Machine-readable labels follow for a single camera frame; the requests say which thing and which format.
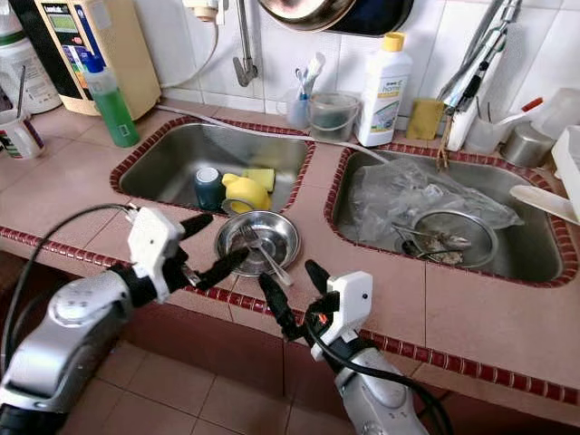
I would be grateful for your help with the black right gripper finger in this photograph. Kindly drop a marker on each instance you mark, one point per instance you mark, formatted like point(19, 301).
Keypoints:
point(279, 308)
point(317, 278)

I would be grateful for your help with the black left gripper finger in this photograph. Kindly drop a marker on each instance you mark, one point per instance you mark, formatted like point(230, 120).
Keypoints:
point(223, 267)
point(198, 227)

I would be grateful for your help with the blue mug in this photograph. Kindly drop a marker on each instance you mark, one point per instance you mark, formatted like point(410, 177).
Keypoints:
point(208, 192)

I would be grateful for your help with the yellow plastic cup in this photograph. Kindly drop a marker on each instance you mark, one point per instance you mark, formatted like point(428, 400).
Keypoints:
point(245, 198)

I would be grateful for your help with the shallow steel bowl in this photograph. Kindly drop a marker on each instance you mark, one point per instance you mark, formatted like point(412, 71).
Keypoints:
point(281, 231)

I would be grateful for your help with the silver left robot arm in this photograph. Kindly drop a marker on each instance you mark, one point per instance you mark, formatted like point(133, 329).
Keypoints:
point(72, 326)

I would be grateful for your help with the small steel sink basin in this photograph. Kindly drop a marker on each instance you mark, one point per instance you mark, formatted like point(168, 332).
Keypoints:
point(172, 159)

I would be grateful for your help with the yellow flat sponge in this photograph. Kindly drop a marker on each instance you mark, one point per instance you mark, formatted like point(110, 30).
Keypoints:
point(263, 177)

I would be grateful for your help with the clear plastic bag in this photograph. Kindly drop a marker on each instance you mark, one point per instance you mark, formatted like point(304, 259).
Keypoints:
point(403, 195)

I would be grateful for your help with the green dish soap bottle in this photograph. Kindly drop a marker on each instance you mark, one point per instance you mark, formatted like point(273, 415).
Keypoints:
point(116, 118)

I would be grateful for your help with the clear toothbrush cup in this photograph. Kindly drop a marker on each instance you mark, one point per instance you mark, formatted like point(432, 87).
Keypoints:
point(299, 113)

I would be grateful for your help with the clear tub with dark liquid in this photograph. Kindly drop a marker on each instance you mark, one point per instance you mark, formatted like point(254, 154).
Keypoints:
point(335, 118)

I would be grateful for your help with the cream water purifier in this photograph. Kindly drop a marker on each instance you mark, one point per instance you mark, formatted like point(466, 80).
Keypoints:
point(127, 54)

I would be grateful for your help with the white bottle with yellow cap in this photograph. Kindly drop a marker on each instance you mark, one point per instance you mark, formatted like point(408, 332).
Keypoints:
point(383, 100)

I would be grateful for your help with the white blue toothbrush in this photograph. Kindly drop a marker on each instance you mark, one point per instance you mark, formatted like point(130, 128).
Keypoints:
point(313, 72)

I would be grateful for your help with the white printed mug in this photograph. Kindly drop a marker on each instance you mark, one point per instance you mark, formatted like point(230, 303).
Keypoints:
point(23, 138)

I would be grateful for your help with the large steel sink basin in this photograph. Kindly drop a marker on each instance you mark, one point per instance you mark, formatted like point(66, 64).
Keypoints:
point(535, 254)

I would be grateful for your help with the metal spoon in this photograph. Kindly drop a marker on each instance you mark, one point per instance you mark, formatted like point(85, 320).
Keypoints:
point(21, 91)

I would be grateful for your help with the large white plastic jug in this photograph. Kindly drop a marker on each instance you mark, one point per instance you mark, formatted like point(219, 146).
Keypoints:
point(23, 82)

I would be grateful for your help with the cream spatula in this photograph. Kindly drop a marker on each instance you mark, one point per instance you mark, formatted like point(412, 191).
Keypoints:
point(544, 204)

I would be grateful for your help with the steel cup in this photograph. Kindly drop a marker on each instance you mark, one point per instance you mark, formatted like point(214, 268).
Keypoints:
point(527, 147)

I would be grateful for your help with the hanging steel pan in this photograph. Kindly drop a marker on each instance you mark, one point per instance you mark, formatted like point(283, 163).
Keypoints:
point(335, 14)

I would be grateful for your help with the chrome sink faucet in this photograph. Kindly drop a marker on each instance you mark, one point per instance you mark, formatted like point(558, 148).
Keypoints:
point(476, 68)

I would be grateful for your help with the white dish rack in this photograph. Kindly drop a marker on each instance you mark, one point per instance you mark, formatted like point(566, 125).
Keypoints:
point(569, 168)

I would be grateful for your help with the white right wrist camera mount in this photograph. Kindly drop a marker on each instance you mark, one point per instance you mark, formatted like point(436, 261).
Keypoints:
point(352, 301)

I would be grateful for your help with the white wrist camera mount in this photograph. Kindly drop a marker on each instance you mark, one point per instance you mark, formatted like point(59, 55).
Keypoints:
point(352, 301)
point(156, 246)

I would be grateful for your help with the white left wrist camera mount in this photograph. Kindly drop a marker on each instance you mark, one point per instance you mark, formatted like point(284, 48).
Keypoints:
point(156, 246)

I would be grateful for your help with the chrome wall tap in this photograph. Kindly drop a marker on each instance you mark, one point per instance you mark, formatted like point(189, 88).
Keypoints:
point(245, 63)

